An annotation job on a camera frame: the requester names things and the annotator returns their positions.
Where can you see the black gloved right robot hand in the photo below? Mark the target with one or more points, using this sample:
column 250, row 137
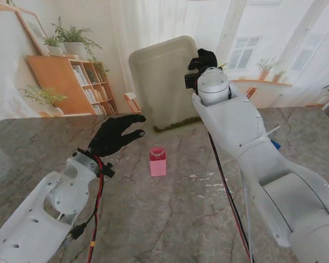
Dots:
column 207, row 59

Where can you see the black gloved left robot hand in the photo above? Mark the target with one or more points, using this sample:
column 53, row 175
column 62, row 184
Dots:
column 112, row 137

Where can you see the cream baking tray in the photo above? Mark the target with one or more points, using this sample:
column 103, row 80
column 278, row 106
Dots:
column 164, row 82

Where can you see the pink square jar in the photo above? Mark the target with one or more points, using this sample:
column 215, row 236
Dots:
column 157, row 167

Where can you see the blue plastic scraper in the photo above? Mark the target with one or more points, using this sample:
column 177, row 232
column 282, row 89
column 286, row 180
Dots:
column 276, row 145

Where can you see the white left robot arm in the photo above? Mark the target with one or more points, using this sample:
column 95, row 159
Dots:
column 44, row 213

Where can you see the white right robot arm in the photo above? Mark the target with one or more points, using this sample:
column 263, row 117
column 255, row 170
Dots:
column 249, row 150

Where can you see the scattered green beans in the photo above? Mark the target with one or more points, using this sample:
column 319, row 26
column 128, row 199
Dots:
column 178, row 124

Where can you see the wooden chair with white back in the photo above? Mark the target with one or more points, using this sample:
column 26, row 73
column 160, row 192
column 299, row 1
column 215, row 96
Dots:
column 130, row 100

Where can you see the wooden chair with curved back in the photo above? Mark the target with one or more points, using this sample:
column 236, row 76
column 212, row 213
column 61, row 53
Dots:
column 251, row 91

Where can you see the plant in terracotta pot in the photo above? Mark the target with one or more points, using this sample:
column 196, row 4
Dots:
column 264, row 74

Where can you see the trailing ivy plant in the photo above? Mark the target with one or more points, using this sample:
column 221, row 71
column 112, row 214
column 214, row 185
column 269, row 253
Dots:
column 100, row 71

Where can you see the small windowsill pot plant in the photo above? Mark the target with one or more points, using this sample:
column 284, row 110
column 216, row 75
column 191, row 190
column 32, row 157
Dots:
column 278, row 78

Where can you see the wooden bookshelf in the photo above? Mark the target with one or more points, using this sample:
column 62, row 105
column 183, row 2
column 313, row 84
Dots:
column 57, row 82

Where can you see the leafy plant beside bookshelf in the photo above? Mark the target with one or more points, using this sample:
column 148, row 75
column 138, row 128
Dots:
column 44, row 97

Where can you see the large plant in white pot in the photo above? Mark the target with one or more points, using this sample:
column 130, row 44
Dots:
column 74, row 48

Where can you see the small plant in white pot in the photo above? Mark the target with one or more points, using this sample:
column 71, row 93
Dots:
column 54, row 50

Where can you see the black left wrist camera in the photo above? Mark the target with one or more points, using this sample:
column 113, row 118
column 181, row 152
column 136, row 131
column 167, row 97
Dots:
column 108, row 170

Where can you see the wooden picture frame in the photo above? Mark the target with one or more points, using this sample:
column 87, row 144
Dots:
column 34, row 30

